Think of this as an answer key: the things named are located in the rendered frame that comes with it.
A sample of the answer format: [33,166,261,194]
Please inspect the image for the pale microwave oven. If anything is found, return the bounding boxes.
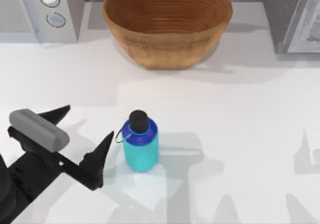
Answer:
[0,0,88,44]

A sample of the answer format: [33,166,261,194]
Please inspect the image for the turquoise bottle with black cap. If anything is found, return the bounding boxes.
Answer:
[114,109,160,173]

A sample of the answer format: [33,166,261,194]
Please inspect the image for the brown wicker basket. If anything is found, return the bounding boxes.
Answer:
[101,0,234,71]

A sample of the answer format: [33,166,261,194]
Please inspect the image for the pale grey rounded box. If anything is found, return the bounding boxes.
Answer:
[8,108,70,153]

